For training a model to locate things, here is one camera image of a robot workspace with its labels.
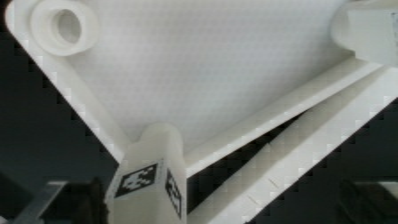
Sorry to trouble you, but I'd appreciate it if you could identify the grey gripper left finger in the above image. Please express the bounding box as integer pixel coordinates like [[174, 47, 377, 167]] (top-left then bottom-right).
[[9, 178, 109, 224]]

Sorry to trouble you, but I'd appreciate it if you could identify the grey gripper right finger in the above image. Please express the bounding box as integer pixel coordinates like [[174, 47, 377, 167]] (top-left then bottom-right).
[[334, 180, 398, 224]]

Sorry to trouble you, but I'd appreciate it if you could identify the white desk top tray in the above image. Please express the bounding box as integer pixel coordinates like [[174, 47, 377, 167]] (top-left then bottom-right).
[[6, 0, 379, 173]]

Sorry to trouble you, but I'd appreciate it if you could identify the white front barrier rail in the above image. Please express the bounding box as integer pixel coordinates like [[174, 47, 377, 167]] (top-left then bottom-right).
[[187, 68, 398, 224]]

